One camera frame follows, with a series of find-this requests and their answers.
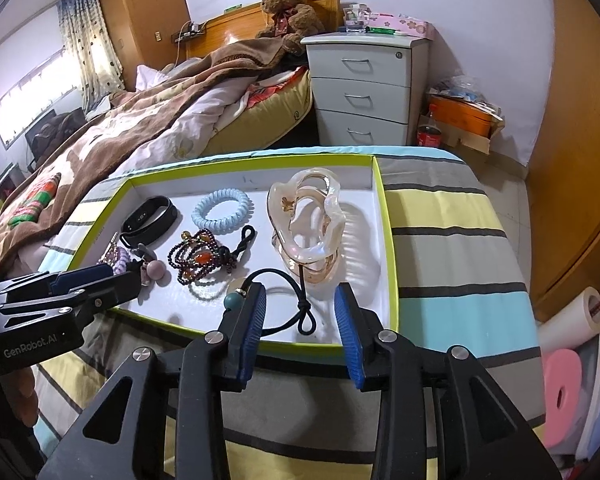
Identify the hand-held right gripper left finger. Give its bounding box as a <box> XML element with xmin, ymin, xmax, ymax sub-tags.
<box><xmin>37</xmin><ymin>282</ymin><xmax>268</xmax><ymax>480</ymax></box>

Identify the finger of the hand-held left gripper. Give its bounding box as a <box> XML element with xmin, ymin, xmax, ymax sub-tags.
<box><xmin>0</xmin><ymin>269</ymin><xmax>147</xmax><ymax>331</ymax></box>
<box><xmin>0</xmin><ymin>265</ymin><xmax>116</xmax><ymax>302</ymax></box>

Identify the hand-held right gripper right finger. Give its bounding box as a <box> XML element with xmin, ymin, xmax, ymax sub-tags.
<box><xmin>334</xmin><ymin>281</ymin><xmax>563</xmax><ymax>480</ymax></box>

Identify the black elastic hair tie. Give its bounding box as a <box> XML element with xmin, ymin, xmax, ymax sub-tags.
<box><xmin>223</xmin><ymin>267</ymin><xmax>317</xmax><ymax>337</ymax></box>

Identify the purple spiral hair tie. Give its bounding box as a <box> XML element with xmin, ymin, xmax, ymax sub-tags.
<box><xmin>97</xmin><ymin>247</ymin><xmax>133</xmax><ymax>276</ymax></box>

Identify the pink ball hair tie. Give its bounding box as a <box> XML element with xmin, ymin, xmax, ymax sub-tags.
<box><xmin>140</xmin><ymin>259</ymin><xmax>170</xmax><ymax>286</ymax></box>

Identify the clear bead bracelet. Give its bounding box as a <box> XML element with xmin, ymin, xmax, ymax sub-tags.
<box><xmin>187</xmin><ymin>277</ymin><xmax>246</xmax><ymax>305</ymax></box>

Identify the green cardboard tray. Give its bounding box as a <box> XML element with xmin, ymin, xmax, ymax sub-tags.
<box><xmin>67</xmin><ymin>154</ymin><xmax>401</xmax><ymax>352</ymax></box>

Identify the dark beaded bracelet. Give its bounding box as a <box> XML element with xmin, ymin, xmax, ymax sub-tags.
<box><xmin>167</xmin><ymin>225</ymin><xmax>258</xmax><ymax>286</ymax></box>

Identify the blue spiral hair tie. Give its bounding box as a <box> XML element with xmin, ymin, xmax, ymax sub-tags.
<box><xmin>191</xmin><ymin>188</ymin><xmax>253</xmax><ymax>234</ymax></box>

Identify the person's left hand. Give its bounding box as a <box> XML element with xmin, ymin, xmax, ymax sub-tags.
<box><xmin>0</xmin><ymin>365</ymin><xmax>41</xmax><ymax>436</ymax></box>

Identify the clear hair claw clip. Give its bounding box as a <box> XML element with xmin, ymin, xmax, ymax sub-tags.
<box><xmin>266</xmin><ymin>167</ymin><xmax>343</xmax><ymax>286</ymax></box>

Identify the black fitness band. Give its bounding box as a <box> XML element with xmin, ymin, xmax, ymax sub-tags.
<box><xmin>120</xmin><ymin>196</ymin><xmax>178</xmax><ymax>247</ymax></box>

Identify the striped tablecloth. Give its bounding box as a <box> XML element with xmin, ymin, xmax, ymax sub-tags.
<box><xmin>32</xmin><ymin>145</ymin><xmax>543</xmax><ymax>480</ymax></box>

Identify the dark cloth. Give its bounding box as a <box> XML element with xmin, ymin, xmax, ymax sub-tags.
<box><xmin>25</xmin><ymin>107</ymin><xmax>88</xmax><ymax>161</ymax></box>

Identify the brown blanket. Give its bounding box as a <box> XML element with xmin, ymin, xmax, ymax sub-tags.
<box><xmin>0</xmin><ymin>37</ymin><xmax>291</xmax><ymax>281</ymax></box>

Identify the white floral duvet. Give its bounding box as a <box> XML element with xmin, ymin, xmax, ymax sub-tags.
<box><xmin>17</xmin><ymin>57</ymin><xmax>261</xmax><ymax>261</ymax></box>

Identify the window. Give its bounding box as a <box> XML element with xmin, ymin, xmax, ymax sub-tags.
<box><xmin>0</xmin><ymin>47</ymin><xmax>81</xmax><ymax>148</ymax></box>

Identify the yellow mattress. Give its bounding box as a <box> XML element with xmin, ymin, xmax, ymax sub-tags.
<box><xmin>207</xmin><ymin>67</ymin><xmax>313</xmax><ymax>153</ymax></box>

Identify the cola bottle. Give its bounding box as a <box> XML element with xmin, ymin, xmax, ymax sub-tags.
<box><xmin>417</xmin><ymin>105</ymin><xmax>443</xmax><ymax>148</ymax></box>

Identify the patterned curtain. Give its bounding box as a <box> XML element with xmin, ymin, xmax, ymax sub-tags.
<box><xmin>57</xmin><ymin>0</ymin><xmax>126</xmax><ymax>111</ymax></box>

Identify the white paper roll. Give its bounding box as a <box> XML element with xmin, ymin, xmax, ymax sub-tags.
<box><xmin>537</xmin><ymin>287</ymin><xmax>600</xmax><ymax>346</ymax></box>

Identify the orange box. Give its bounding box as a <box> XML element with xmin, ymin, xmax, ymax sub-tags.
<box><xmin>427</xmin><ymin>95</ymin><xmax>506</xmax><ymax>153</ymax></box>

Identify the grey nightstand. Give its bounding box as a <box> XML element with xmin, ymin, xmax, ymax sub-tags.
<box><xmin>300</xmin><ymin>30</ymin><xmax>431</xmax><ymax>148</ymax></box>

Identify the power strip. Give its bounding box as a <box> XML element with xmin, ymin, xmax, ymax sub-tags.
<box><xmin>172</xmin><ymin>22</ymin><xmax>206</xmax><ymax>41</ymax></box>

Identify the clear plastic bag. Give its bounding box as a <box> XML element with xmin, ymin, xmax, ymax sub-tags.
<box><xmin>432</xmin><ymin>75</ymin><xmax>501</xmax><ymax>106</ymax></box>

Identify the wooden wardrobe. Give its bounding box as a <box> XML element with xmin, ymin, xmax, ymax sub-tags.
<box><xmin>97</xmin><ymin>0</ymin><xmax>191</xmax><ymax>91</ymax></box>
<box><xmin>527</xmin><ymin>0</ymin><xmax>600</xmax><ymax>321</ymax></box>

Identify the wooden headboard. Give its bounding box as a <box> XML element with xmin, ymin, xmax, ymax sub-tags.
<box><xmin>172</xmin><ymin>0</ymin><xmax>341</xmax><ymax>68</ymax></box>

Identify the glass cup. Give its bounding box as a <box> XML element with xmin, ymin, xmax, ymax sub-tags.
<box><xmin>341</xmin><ymin>4</ymin><xmax>371</xmax><ymax>33</ymax></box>

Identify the pink floral box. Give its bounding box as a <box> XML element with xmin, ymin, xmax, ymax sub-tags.
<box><xmin>367</xmin><ymin>10</ymin><xmax>435</xmax><ymax>41</ymax></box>

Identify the brown teddy bear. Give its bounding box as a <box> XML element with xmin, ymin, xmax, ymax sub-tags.
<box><xmin>255</xmin><ymin>0</ymin><xmax>326</xmax><ymax>56</ymax></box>

